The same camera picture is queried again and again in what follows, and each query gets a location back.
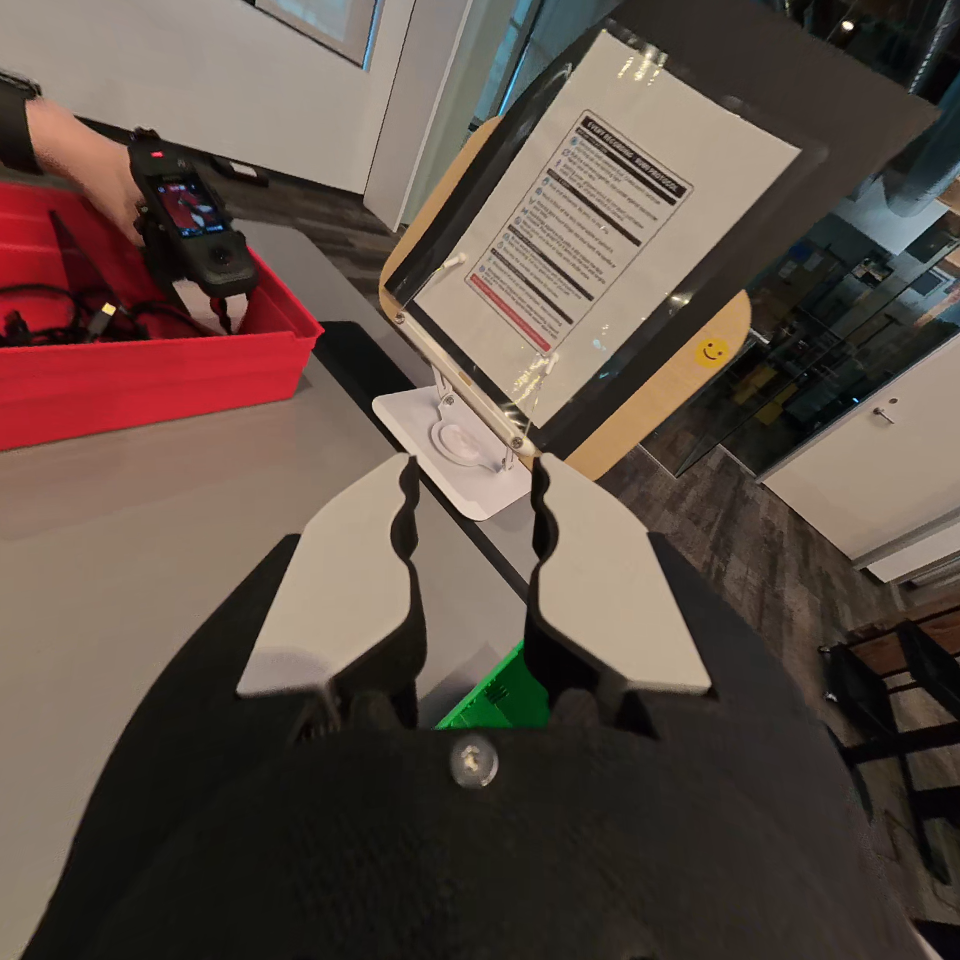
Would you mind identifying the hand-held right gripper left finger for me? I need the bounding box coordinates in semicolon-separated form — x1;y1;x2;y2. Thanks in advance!
234;452;429;702

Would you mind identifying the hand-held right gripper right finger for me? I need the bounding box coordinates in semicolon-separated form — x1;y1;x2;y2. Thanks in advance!
523;451;714;702

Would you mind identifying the red plastic bin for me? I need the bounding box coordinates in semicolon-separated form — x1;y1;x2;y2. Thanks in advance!
0;180;325;453

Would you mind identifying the person's left hand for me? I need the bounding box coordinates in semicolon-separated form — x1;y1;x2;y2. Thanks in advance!
26;97;151;249

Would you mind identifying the black floor box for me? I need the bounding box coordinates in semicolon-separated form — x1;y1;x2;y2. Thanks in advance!
210;156;269;189

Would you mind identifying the black bin divider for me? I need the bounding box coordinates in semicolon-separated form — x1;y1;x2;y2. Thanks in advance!
47;208;121;309

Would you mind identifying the green plastic crate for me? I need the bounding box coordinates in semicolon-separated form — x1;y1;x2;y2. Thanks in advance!
435;639;552;730

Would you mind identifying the rounded wooden panel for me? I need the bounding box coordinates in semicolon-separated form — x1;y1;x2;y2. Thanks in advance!
378;116;751;481

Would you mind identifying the white folding stand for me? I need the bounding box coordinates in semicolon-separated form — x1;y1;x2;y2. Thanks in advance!
372;352;560;521

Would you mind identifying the instruction sheet on stand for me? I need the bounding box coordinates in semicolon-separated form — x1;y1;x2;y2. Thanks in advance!
382;26;834;459

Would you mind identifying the glass window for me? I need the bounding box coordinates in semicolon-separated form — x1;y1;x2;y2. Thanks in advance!
255;0;384;72

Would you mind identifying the white door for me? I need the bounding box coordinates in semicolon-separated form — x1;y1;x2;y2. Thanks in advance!
757;367;960;586

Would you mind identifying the black metal stool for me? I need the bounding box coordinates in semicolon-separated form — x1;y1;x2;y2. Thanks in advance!
821;618;960;886

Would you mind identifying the printed instruction sheet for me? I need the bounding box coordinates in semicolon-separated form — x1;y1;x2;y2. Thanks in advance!
411;28;804;357

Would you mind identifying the dark grey panel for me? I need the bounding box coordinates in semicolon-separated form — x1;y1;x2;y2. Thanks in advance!
517;0;942;249

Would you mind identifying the tangle of black cables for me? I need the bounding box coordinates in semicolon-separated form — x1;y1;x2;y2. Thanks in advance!
0;283;196;348

